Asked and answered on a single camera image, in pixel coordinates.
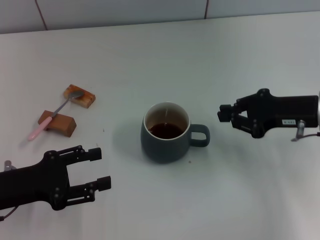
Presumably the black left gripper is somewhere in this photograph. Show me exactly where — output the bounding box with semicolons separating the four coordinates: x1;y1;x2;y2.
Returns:
0;144;112;211

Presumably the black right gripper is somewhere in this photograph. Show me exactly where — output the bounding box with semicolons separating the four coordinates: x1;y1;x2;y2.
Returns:
217;87;320;139

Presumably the grey ceramic coffee cup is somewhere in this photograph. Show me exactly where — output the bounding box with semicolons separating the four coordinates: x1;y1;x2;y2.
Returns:
140;101;211;165

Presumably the pink handled metal spoon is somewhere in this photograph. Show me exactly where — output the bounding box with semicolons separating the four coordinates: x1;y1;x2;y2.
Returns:
27;91;85;142

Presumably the dark arched wooden block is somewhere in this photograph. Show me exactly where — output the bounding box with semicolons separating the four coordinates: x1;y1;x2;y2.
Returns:
37;110;77;138

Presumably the light wooden block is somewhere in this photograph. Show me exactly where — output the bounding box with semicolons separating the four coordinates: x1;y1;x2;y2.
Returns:
63;84;97;110

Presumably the left wrist cable with plug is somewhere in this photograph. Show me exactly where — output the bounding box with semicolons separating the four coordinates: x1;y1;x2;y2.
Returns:
0;160;17;222

